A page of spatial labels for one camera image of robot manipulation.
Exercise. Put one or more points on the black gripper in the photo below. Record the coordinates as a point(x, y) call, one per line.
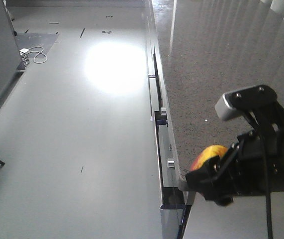
point(252, 167)

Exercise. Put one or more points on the red yellow apple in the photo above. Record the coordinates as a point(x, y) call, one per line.
point(206, 154)

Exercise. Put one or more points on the silver oven knob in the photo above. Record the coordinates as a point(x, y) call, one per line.
point(163, 111)
point(170, 163)

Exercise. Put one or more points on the built-in black oven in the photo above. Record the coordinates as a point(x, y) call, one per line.
point(174, 211)

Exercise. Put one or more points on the grey lower kitchen cabinets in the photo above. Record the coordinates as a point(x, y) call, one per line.
point(155, 74)

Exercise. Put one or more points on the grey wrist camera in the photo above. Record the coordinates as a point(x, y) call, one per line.
point(232, 104)

